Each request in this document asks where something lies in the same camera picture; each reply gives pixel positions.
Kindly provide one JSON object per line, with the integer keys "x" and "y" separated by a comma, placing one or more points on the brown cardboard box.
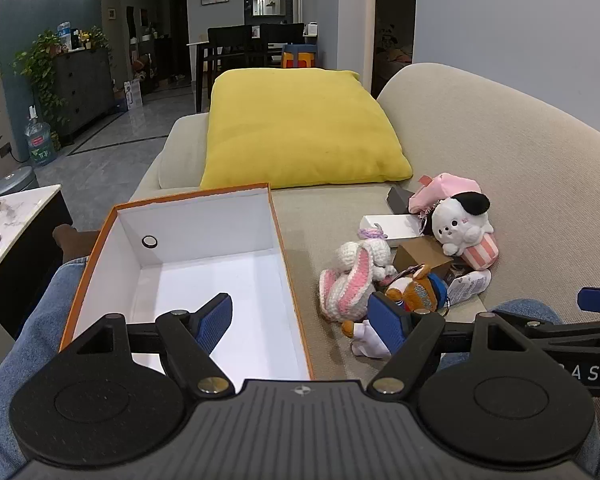
{"x": 415, "y": 255}

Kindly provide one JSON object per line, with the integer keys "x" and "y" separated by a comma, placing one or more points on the colourful plastic stool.
{"x": 299, "y": 57}

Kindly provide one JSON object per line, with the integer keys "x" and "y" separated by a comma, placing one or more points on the person's left leg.
{"x": 25, "y": 320}

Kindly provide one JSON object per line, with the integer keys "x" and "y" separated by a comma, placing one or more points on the orange cardboard box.
{"x": 205, "y": 270}

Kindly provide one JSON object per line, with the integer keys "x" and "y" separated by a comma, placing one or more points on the person's right leg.
{"x": 525, "y": 307}

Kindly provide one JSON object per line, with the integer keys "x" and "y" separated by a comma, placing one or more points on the marble side table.
{"x": 25, "y": 210}

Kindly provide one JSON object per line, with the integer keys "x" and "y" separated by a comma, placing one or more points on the large water jug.
{"x": 40, "y": 140}

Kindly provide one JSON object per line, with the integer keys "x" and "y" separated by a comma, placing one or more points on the dark grey box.
{"x": 397, "y": 200}

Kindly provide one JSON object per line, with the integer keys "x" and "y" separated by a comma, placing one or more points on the panda plush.
{"x": 388, "y": 34}

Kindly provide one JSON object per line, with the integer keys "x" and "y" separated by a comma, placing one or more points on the dark grey dresser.
{"x": 85, "y": 90}

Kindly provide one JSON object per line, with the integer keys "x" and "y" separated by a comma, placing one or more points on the yellow pillow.
{"x": 300, "y": 125}

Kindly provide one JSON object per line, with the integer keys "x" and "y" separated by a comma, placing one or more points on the grey trash can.
{"x": 12, "y": 182}

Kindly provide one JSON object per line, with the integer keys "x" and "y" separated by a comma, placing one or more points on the crocheted white pink bunny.
{"x": 352, "y": 270}

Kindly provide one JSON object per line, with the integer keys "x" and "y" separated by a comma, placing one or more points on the trailing green plant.
{"x": 40, "y": 65}

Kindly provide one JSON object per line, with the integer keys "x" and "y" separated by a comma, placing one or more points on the long white box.
{"x": 385, "y": 225}

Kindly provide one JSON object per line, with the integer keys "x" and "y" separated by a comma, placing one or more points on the black dining chair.
{"x": 230, "y": 42}
{"x": 282, "y": 40}

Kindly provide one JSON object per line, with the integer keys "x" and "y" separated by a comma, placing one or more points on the beige sofa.
{"x": 530, "y": 160}

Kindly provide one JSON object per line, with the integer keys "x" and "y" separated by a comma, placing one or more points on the small potted plant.
{"x": 97, "y": 37}

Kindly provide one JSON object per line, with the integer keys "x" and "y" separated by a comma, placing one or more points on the white floor sign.
{"x": 133, "y": 95}

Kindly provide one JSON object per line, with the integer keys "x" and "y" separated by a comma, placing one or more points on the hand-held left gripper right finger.
{"x": 385, "y": 325}

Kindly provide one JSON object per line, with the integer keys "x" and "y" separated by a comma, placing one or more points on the person's leg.
{"x": 525, "y": 307}
{"x": 25, "y": 320}

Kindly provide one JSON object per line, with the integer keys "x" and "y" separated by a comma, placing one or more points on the pink fabric pouch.
{"x": 440, "y": 187}

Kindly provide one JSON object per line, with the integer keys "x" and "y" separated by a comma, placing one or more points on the white dog plush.
{"x": 455, "y": 225}

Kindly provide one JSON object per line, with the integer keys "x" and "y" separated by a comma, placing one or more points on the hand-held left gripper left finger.
{"x": 215, "y": 321}

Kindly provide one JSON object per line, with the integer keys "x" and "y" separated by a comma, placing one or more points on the dining table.
{"x": 200, "y": 60}

